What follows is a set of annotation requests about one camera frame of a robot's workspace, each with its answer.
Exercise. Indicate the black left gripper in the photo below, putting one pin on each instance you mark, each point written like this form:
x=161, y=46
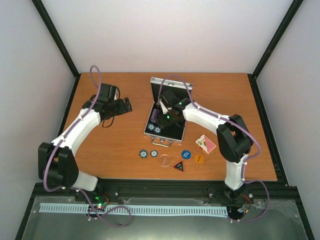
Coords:
x=122, y=108

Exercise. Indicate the aluminium poker case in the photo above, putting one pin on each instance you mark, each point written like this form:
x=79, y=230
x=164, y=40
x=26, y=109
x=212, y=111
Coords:
x=165, y=124

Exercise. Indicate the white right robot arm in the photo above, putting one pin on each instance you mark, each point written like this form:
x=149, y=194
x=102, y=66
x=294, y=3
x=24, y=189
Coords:
x=234, y=139

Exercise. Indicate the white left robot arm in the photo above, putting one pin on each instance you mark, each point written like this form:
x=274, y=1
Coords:
x=57, y=167

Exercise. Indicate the pink playing card deck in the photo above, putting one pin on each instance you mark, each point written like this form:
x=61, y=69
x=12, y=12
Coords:
x=204, y=143

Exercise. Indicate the blue white poker chip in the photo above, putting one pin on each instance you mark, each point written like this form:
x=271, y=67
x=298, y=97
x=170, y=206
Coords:
x=143, y=154
x=153, y=153

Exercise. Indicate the blue round token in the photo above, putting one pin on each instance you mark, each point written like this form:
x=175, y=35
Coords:
x=186, y=154

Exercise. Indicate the clear round disc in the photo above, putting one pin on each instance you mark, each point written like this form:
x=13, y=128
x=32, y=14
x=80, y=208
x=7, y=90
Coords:
x=164, y=160

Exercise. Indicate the orange round token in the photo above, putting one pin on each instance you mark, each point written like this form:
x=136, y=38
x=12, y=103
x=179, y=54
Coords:
x=199, y=158

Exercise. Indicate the black red triangle token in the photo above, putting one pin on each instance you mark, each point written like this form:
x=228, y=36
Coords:
x=179, y=166

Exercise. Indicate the black aluminium frame rail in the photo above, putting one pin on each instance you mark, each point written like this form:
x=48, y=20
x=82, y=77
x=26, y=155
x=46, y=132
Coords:
x=212, y=191

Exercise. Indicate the white cable duct strip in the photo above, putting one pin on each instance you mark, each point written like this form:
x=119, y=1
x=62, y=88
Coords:
x=135, y=210

